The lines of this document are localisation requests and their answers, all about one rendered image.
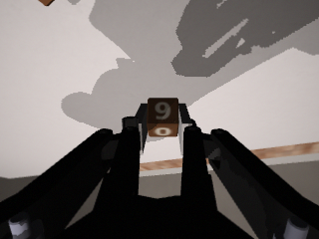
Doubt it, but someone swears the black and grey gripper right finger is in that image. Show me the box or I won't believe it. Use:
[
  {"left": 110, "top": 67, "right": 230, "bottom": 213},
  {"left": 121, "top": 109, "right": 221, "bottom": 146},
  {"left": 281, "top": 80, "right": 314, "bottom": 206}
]
[{"left": 177, "top": 104, "right": 319, "bottom": 239}]

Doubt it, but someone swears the brown wooden cube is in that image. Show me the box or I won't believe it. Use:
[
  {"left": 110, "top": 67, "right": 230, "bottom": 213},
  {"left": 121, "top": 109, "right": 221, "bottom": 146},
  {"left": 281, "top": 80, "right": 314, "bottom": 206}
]
[
  {"left": 147, "top": 98, "right": 179, "bottom": 137},
  {"left": 39, "top": 0, "right": 55, "bottom": 6}
]

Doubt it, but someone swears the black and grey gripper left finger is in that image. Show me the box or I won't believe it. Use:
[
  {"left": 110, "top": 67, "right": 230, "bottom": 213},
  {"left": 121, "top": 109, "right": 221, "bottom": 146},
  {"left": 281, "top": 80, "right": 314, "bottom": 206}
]
[{"left": 0, "top": 104, "right": 148, "bottom": 239}]

